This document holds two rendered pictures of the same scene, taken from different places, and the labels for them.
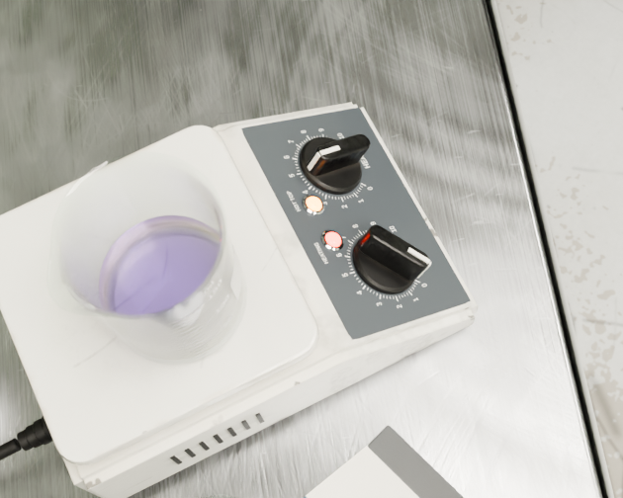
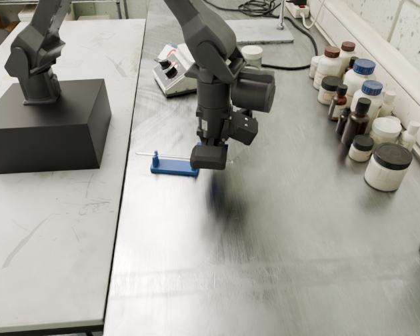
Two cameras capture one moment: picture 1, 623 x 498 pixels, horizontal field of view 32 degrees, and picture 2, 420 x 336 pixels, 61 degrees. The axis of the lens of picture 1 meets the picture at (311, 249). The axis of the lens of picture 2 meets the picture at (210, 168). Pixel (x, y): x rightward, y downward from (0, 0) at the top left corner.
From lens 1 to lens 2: 1.10 m
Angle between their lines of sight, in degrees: 68
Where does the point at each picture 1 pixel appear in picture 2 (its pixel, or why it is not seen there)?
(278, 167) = (181, 69)
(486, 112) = (140, 99)
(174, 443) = not seen: hidden behind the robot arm
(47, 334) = not seen: hidden behind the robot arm
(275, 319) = (183, 46)
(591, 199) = (126, 88)
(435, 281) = (158, 68)
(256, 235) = (185, 52)
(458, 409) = not seen: hidden behind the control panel
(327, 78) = (171, 104)
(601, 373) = (134, 73)
